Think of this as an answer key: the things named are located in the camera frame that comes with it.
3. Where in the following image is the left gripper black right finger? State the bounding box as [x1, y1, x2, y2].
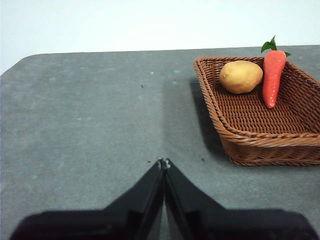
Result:
[164, 157, 320, 240]

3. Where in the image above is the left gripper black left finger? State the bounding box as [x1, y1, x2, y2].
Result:
[9, 158, 165, 240]

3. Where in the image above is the brown wicker basket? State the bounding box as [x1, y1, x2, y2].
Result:
[193, 56, 320, 167]

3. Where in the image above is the yellow potato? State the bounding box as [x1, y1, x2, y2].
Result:
[219, 60, 264, 95]

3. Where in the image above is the orange carrot with green leaves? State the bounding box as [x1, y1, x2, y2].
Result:
[260, 35, 292, 109]

